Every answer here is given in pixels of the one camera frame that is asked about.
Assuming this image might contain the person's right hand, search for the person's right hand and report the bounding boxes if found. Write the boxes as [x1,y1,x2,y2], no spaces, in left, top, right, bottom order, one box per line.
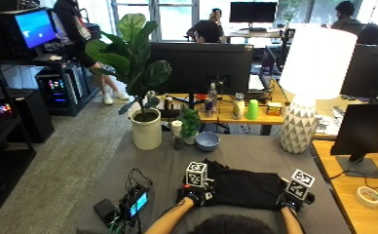
[279,190,316,213]

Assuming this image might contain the person's left hand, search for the person's left hand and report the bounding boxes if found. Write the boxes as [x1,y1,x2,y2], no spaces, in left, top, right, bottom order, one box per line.
[176,184,216,208]

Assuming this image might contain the black garment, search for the black garment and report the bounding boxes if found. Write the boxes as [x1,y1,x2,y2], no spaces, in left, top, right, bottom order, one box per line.
[200,158,291,211]

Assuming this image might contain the white marker cube right glove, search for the white marker cube right glove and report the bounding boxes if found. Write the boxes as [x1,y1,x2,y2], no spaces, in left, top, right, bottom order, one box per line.
[284,168,316,201]

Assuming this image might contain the white marker cube glove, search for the white marker cube glove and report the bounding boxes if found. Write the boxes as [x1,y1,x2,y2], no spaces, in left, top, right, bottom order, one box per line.
[184,161,208,189]
[284,168,316,201]

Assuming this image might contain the white marker cube left glove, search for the white marker cube left glove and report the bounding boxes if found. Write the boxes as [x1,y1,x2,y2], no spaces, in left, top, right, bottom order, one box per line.
[184,161,208,189]

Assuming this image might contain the grey table cover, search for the grey table cover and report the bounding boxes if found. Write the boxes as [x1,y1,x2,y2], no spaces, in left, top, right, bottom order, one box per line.
[75,131,352,234]

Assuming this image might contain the blue bowl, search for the blue bowl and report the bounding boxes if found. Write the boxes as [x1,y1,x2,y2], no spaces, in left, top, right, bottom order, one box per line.
[194,131,222,153]

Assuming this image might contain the black device with blue screen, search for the black device with blue screen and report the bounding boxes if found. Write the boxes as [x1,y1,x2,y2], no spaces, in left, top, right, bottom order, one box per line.
[118,184,150,220]

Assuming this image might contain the wooden desk with tape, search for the wooden desk with tape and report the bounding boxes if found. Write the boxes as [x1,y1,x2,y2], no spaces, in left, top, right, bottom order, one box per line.
[311,139,378,234]

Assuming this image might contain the white tape roll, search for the white tape roll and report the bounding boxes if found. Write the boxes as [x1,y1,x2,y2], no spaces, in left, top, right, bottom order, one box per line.
[354,185,378,209]

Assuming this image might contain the white candle on dark holder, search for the white candle on dark holder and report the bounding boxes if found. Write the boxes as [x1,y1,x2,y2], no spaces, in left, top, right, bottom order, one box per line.
[171,119,187,151]

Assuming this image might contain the small green plant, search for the small green plant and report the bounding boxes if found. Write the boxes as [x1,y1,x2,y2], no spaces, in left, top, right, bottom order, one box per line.
[176,106,203,138]

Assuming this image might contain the tall white plant pot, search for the tall white plant pot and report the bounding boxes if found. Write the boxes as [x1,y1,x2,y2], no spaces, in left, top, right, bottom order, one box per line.
[129,107,164,151]

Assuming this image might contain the small black box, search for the small black box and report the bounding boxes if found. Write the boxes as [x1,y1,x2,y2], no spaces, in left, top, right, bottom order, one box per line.
[91,198,119,228]

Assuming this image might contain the stack of papers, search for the stack of papers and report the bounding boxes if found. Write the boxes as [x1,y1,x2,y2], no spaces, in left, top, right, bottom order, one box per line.
[315,114,345,137]

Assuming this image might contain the wooden desk with bottles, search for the wooden desk with bottles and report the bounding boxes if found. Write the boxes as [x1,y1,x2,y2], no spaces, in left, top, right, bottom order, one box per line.
[154,79,358,136]

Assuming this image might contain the yellow box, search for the yellow box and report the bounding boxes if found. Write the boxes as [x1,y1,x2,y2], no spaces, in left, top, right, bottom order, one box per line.
[265,101,284,117]

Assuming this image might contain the pale spray bottle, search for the pale spray bottle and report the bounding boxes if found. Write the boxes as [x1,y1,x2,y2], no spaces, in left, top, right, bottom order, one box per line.
[231,92,246,121]

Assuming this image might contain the green plastic cup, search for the green plastic cup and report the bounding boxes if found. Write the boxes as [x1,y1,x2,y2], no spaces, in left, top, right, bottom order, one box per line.
[244,98,260,121]

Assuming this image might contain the black monitor with square stand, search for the black monitor with square stand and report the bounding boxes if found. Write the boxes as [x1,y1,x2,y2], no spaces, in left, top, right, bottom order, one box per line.
[329,101,378,180]

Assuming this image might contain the clear water bottle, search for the clear water bottle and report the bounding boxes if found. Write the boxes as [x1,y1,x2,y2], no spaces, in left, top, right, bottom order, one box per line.
[206,82,219,115]

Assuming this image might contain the wide black monitor back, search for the wide black monitor back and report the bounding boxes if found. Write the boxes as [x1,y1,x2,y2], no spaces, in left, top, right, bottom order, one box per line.
[147,41,255,110]

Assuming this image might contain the white table lamp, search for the white table lamp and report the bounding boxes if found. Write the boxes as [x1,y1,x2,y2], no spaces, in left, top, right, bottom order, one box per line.
[277,26,358,155]

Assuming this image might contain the black monitor behind lamp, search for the black monitor behind lamp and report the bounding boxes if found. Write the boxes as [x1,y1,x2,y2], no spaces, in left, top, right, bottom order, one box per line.
[340,44,378,102]

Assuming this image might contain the large leafy green plant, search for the large leafy green plant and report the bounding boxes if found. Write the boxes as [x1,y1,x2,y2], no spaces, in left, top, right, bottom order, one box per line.
[83,13,174,123]

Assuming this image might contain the computer tower with coloured lights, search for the computer tower with coloured lights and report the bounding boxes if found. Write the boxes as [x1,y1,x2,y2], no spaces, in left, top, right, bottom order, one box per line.
[34,67,82,115]

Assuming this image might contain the distant black monitor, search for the distant black monitor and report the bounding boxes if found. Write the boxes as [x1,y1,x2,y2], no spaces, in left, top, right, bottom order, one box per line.
[228,1,279,33]

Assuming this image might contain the monitor with blue screen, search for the monitor with blue screen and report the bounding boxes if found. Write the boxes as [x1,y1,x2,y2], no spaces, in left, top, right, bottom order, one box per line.
[0,7,61,59]

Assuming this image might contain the black cable on desk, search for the black cable on desk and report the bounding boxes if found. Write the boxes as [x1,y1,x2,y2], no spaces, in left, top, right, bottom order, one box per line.
[328,155,378,193]

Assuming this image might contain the black cable bundle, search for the black cable bundle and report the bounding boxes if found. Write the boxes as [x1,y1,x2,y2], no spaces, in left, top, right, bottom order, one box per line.
[109,167,155,234]

